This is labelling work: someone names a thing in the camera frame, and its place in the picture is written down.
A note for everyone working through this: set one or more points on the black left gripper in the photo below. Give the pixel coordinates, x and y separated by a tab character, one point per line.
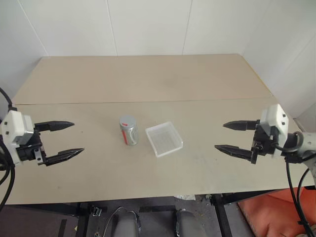
29	150

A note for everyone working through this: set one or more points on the orange cloth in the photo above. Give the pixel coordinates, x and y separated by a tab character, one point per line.
271	212

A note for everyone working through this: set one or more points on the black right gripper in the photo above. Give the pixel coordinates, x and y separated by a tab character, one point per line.
263	144

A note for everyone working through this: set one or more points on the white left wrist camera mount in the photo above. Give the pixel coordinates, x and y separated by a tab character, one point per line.
14	121

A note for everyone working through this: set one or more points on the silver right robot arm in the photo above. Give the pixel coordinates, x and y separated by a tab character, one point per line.
308	145

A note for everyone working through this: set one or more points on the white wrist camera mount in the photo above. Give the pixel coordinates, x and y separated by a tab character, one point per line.
14	121
277	116

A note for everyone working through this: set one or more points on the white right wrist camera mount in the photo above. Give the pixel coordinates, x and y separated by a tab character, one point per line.
277	116

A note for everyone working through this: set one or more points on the small metal bracket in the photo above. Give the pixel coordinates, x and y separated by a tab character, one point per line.
96	211

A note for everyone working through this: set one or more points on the silver can with red label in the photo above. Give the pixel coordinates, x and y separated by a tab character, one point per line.
130	137

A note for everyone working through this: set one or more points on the white plastic tube cap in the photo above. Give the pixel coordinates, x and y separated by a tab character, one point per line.
127	121

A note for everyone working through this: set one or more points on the clear square plastic tray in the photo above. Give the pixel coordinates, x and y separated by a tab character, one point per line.
164	139

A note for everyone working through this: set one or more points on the crumpled white paper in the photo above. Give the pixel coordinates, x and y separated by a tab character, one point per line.
184	197

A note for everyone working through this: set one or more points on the black metal table frame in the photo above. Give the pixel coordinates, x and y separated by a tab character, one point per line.
222	209

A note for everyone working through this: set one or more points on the grey rounded robot leg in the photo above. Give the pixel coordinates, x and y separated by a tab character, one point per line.
186	224
127	225

